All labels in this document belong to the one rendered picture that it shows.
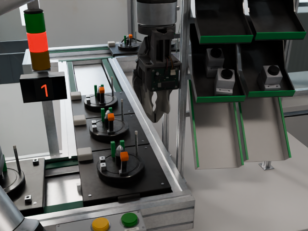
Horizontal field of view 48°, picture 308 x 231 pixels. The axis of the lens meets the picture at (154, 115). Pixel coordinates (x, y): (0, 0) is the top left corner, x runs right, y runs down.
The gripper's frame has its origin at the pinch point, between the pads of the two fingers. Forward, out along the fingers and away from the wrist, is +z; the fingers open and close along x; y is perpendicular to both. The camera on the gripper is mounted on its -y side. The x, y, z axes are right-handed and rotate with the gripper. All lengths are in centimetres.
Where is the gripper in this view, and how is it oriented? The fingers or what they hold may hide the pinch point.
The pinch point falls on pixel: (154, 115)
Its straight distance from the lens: 76.3
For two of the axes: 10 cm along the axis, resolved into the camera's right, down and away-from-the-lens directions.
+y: 2.5, 4.3, -8.7
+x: 9.7, -1.1, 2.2
